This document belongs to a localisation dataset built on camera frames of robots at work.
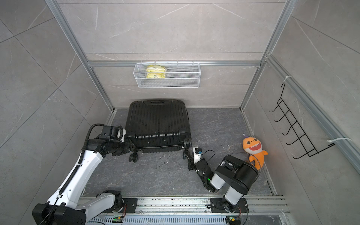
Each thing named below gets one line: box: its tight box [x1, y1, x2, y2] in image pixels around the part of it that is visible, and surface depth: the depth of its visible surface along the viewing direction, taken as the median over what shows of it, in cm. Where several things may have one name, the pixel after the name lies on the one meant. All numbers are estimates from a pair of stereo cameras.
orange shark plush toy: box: [242, 136, 269, 171], surface depth 90 cm
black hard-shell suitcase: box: [125, 99, 193, 163], surface depth 82 cm
